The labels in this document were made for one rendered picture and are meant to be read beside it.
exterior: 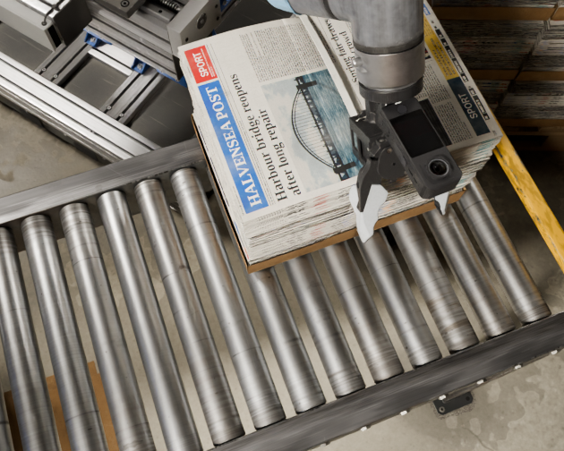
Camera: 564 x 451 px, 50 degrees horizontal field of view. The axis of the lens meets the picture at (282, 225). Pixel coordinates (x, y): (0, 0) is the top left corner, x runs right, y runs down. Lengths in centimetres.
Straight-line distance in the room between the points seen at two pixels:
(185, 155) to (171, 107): 78
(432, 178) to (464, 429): 123
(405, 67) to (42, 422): 70
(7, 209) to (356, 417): 65
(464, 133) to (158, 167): 51
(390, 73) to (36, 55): 154
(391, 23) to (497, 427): 138
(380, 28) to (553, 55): 115
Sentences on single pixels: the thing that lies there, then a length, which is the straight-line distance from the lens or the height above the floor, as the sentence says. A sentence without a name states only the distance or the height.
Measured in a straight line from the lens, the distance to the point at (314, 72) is 87.
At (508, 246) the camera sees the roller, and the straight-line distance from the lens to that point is 106.
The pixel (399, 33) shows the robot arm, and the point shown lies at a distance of 64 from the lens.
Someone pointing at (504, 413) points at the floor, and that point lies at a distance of 184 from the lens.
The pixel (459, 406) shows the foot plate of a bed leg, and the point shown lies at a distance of 180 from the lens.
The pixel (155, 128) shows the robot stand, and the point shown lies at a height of 21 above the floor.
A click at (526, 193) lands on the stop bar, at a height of 82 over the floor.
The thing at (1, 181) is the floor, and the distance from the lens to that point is 211.
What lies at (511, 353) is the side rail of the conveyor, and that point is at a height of 80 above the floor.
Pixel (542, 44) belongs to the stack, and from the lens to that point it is 169.
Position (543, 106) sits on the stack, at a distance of 194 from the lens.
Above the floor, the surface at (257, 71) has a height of 103.
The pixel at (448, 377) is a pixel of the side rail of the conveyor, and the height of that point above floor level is 80.
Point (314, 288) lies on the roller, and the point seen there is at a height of 80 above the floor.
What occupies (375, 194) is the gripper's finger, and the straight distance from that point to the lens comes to 73.
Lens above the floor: 172
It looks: 67 degrees down
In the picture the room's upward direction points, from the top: 3 degrees clockwise
